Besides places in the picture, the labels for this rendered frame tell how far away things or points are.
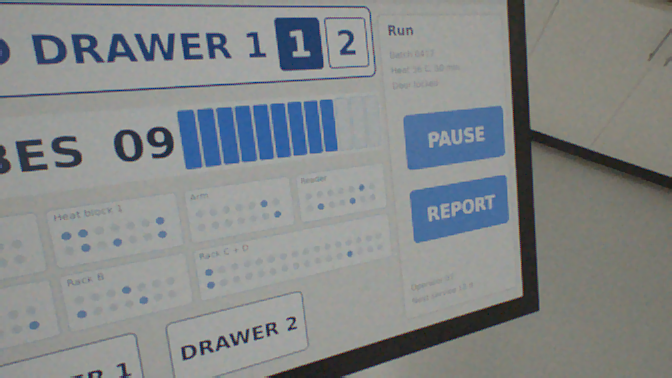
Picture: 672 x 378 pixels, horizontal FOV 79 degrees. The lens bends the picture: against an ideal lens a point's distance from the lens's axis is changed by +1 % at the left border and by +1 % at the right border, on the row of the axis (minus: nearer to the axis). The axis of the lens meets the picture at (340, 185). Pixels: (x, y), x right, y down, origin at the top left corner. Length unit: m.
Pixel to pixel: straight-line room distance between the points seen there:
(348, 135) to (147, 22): 0.15
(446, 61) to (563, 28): 1.94
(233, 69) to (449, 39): 0.17
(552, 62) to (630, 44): 0.31
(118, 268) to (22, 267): 0.05
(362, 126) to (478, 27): 0.13
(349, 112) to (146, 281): 0.18
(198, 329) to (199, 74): 0.17
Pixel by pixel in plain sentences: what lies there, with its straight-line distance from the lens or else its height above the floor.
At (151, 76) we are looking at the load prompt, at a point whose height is 1.14.
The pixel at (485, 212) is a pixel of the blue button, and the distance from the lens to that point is 0.37.
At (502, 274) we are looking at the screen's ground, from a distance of 0.40.
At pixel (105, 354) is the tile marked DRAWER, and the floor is 1.01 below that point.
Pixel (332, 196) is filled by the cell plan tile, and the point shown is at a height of 1.07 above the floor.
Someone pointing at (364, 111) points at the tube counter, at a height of 1.12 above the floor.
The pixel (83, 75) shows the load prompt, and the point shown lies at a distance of 0.29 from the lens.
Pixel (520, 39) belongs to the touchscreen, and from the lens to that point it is 0.40.
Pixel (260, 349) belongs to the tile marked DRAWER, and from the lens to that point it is 0.32.
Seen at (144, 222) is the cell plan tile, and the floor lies 1.07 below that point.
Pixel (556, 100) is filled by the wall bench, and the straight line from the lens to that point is 2.42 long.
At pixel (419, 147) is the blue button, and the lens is 0.33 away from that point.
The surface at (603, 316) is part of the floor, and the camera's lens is 1.92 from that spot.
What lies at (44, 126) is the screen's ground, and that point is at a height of 1.12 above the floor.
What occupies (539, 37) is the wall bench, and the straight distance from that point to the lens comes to 2.30.
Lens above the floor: 1.29
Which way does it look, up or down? 44 degrees down
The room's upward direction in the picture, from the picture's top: 12 degrees clockwise
